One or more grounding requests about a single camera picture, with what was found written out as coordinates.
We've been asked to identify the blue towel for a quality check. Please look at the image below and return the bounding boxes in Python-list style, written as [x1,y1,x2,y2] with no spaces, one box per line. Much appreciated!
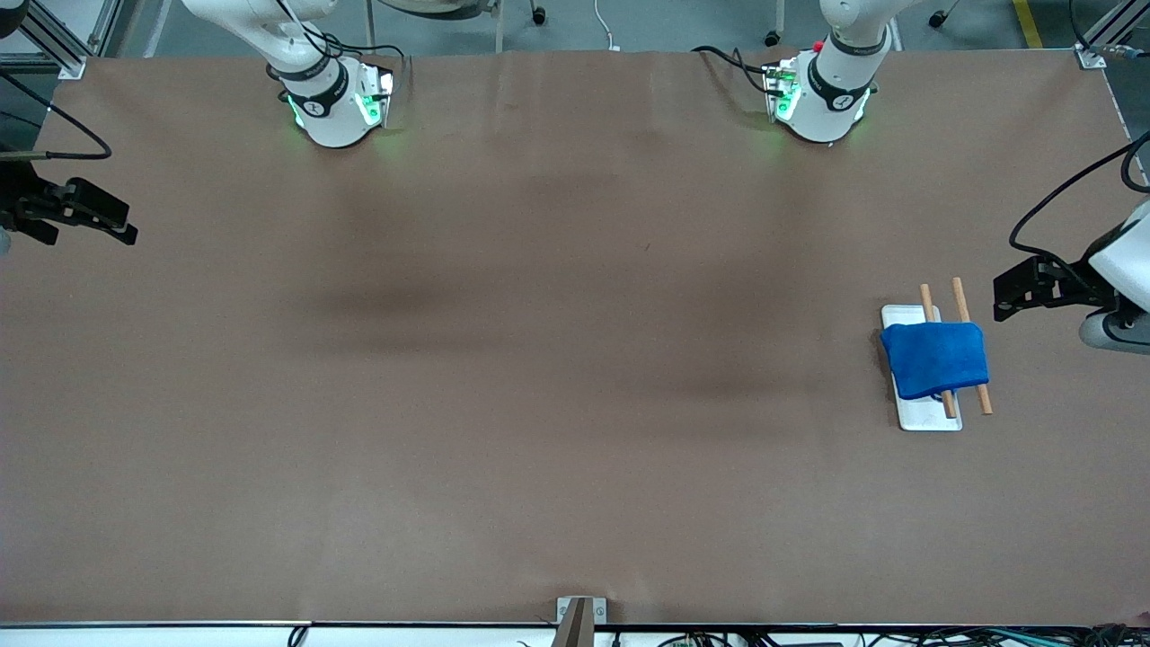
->
[879,321,991,402]

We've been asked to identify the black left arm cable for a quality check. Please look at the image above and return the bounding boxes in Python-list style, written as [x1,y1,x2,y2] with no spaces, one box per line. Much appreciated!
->
[1008,129,1150,281]

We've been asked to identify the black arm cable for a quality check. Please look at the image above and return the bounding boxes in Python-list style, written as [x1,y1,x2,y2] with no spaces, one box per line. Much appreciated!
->
[1008,129,1150,281]
[0,70,114,163]

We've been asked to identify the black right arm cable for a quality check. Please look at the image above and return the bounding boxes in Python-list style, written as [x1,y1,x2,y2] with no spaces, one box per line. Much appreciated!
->
[0,70,114,163]

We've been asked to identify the black base cable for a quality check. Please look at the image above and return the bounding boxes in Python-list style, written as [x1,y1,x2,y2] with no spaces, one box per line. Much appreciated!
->
[690,44,775,97]
[274,0,407,86]

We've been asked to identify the white floor cable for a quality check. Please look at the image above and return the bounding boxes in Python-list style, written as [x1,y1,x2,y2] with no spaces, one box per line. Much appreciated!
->
[593,0,623,52]

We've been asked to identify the front camera mount post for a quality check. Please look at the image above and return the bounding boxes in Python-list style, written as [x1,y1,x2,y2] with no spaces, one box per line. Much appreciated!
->
[550,595,608,647]

